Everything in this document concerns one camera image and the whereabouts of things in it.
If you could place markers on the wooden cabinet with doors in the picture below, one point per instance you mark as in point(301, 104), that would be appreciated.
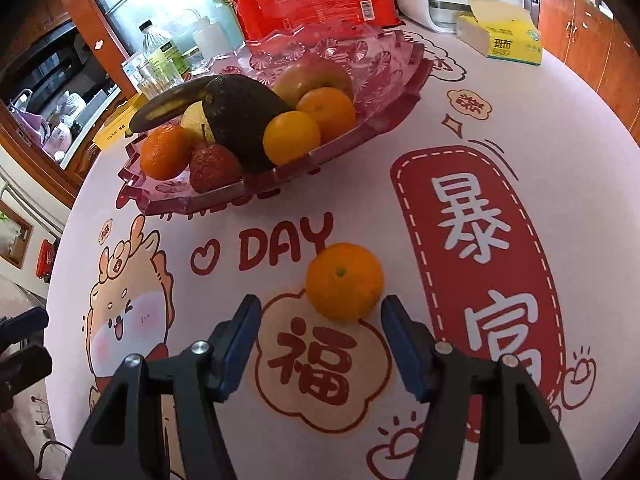
point(590, 35)

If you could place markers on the red glass fruit plate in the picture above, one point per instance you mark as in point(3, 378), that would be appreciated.
point(385, 100)

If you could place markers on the red apple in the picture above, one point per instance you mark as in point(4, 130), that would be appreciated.
point(215, 167)

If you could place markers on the clear drinking glass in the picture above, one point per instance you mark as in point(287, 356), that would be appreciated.
point(152, 84)

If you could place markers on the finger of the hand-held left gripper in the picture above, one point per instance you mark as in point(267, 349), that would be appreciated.
point(22, 322)
point(25, 365)

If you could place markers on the framed picture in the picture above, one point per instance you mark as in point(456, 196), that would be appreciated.
point(12, 232)

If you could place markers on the red-yellow apple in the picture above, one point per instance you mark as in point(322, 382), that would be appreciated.
point(310, 77)

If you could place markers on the flat yellow carton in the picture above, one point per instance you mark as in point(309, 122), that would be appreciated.
point(115, 127)

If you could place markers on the printed cartoon tablecloth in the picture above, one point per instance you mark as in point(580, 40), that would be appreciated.
point(500, 115)

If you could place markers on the black microwave oven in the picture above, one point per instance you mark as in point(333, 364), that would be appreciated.
point(45, 70)

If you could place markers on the yellow tissue box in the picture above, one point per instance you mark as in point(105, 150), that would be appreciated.
point(495, 40)

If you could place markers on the orange mandarin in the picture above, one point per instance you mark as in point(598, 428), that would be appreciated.
point(291, 137)
point(345, 282)
point(327, 112)
point(165, 152)

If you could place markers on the red wall box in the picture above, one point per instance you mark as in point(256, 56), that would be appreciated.
point(47, 257)

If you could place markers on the dark overripe banana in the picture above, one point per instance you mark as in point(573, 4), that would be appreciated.
point(165, 105)

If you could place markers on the dark green avocado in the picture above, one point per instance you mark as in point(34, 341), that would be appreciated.
point(240, 120)

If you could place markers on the yellow pear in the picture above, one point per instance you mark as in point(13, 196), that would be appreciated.
point(196, 121)

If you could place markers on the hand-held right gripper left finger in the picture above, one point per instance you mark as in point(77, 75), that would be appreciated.
point(240, 345)

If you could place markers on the pink small appliance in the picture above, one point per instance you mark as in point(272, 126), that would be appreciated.
point(59, 137)

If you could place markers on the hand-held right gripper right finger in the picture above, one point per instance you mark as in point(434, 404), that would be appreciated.
point(402, 350)

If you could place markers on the white plastic bottle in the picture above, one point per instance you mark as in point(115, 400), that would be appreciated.
point(210, 40)

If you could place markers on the clear bottle with yellow label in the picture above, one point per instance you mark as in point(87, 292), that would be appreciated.
point(162, 52)

